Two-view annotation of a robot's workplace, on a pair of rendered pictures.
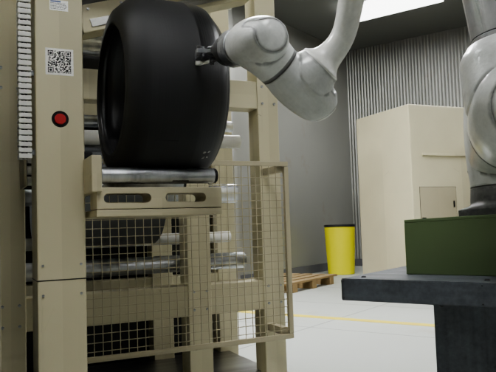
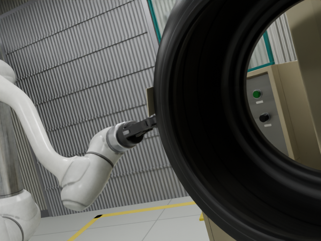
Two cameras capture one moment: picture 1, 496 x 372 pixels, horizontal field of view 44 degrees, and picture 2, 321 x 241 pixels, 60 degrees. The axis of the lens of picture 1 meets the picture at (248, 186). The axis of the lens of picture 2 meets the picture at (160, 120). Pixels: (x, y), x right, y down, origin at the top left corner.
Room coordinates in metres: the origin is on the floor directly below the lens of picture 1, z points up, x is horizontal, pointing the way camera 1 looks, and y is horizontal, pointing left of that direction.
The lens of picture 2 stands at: (2.27, -0.12, 1.22)
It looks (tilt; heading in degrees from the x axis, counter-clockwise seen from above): 2 degrees down; 163
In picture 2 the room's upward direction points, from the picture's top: 15 degrees counter-clockwise
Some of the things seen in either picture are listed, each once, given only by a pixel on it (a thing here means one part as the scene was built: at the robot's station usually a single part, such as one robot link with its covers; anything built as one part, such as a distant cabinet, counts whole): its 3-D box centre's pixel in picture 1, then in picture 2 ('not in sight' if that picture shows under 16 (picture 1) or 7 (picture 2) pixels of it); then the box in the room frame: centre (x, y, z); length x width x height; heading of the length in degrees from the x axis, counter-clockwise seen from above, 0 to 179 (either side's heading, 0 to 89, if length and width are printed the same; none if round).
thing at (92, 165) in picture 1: (84, 179); not in sight; (1.77, 0.48, 0.90); 0.40 x 0.03 x 0.10; 25
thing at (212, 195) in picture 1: (157, 198); not in sight; (1.72, 0.26, 0.84); 0.36 x 0.09 x 0.06; 115
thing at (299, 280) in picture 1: (284, 282); not in sight; (7.22, -0.40, 0.06); 1.22 x 0.84 x 0.11; 144
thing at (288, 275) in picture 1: (182, 255); not in sight; (2.24, 0.25, 0.65); 0.90 x 0.02 x 0.70; 115
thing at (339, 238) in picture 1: (340, 249); not in sight; (8.80, -1.30, 0.35); 0.46 x 0.45 x 0.71; 54
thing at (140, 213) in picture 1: (144, 212); not in sight; (1.84, 0.32, 0.80); 0.37 x 0.36 x 0.02; 25
